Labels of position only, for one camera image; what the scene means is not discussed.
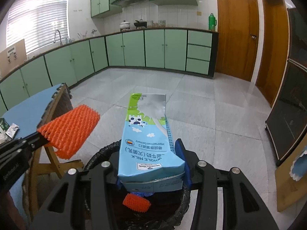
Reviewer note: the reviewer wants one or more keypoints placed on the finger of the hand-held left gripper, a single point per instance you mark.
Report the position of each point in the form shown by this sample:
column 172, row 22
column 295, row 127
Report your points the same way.
column 38, row 145
column 32, row 136

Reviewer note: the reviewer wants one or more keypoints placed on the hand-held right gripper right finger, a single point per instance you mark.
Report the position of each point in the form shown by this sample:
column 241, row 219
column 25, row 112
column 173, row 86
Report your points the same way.
column 179, row 147

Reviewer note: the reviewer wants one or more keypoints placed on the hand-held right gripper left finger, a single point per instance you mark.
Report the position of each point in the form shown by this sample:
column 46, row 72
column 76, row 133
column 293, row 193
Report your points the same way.
column 111, row 175

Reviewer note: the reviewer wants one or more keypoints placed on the large orange foam mesh sleeve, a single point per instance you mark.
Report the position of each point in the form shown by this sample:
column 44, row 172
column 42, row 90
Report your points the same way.
column 69, row 129

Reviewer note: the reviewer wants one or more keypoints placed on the blue milk carton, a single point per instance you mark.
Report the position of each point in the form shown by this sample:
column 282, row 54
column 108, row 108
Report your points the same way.
column 144, row 143

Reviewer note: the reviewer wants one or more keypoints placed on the trash bin with black bag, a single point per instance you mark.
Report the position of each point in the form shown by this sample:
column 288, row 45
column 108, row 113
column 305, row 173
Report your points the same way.
column 163, row 210

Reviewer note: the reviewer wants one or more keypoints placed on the person's left forearm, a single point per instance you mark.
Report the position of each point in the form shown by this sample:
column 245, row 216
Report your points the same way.
column 7, row 210

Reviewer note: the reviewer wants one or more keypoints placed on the silver foil packet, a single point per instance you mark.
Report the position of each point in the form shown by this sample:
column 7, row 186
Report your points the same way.
column 12, row 130

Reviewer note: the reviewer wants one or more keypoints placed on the blue table cloth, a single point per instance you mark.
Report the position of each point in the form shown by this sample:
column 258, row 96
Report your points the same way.
column 28, row 107

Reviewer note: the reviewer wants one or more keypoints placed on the small orange foam mesh sleeve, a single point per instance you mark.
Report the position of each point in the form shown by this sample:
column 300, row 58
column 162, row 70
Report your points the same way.
column 135, row 202

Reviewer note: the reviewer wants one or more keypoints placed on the flat cardboard sheet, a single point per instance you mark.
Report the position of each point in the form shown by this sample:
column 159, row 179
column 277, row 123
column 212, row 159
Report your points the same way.
column 12, row 57

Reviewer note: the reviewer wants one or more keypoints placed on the metal sink faucet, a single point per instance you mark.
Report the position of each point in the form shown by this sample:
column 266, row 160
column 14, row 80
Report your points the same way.
column 60, row 40

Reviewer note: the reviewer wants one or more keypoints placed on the green lower kitchen cabinets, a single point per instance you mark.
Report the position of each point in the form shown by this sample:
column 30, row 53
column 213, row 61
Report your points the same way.
column 132, row 50

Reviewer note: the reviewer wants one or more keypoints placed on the dark glass cabinet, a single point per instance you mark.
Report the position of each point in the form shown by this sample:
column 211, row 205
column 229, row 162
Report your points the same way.
column 287, row 115

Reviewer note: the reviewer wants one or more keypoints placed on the cardboard box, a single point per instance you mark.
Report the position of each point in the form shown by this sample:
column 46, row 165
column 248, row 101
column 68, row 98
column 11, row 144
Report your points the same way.
column 285, row 186

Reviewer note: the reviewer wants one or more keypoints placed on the white window blind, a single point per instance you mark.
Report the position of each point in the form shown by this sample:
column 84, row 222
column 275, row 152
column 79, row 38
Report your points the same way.
column 38, row 21

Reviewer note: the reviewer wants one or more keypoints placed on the small metal teapot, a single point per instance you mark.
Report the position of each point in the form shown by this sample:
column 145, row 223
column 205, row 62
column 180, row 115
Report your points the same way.
column 94, row 32

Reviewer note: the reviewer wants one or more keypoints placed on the blue scalloped cloth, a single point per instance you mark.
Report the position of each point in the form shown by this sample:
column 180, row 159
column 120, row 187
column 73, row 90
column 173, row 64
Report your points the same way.
column 301, row 167

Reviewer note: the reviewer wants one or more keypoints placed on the row of glass jars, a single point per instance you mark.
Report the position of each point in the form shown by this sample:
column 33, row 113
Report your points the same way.
column 156, row 24

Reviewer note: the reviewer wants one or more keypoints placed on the green thermos flask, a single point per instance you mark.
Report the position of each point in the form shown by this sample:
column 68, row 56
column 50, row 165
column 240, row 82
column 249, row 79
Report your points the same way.
column 212, row 22

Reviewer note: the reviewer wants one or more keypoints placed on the black cooking pan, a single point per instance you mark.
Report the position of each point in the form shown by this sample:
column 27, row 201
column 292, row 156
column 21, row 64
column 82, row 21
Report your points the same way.
column 140, row 24

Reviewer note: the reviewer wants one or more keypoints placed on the white cooking pot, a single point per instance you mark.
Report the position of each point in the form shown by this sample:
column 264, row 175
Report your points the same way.
column 124, row 25

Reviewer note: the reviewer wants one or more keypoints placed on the plain wooden door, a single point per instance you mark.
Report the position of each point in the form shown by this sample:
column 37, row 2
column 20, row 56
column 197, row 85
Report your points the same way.
column 273, row 52

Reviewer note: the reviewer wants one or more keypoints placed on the wooden table frame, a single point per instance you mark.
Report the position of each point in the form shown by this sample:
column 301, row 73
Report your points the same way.
column 53, row 159

